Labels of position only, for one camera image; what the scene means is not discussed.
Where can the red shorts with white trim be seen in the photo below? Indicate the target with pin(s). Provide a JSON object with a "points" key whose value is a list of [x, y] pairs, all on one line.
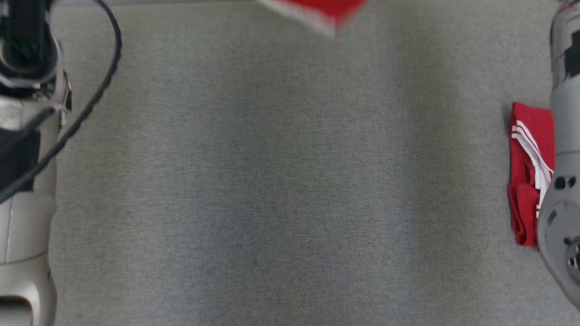
{"points": [[331, 7]]}

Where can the red jersey with white sleeves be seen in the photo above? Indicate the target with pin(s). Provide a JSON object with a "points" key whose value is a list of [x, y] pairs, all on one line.
{"points": [[525, 136]]}

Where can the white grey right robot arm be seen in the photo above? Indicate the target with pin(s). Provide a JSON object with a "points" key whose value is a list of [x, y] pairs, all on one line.
{"points": [[564, 136]]}

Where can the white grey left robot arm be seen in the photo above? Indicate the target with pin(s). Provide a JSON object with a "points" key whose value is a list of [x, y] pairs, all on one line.
{"points": [[27, 235]]}

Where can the grey fabric sofa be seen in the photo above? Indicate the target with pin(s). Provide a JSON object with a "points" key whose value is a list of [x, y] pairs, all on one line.
{"points": [[272, 181]]}

